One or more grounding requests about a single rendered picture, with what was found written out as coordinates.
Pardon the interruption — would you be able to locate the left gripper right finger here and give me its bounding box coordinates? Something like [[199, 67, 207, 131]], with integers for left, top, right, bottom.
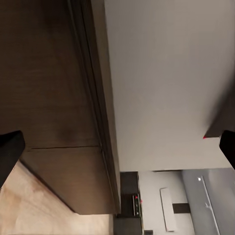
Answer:
[[219, 130, 235, 169]]

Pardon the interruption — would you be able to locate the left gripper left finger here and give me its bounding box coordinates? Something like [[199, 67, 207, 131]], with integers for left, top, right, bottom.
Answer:
[[0, 130, 25, 188]]

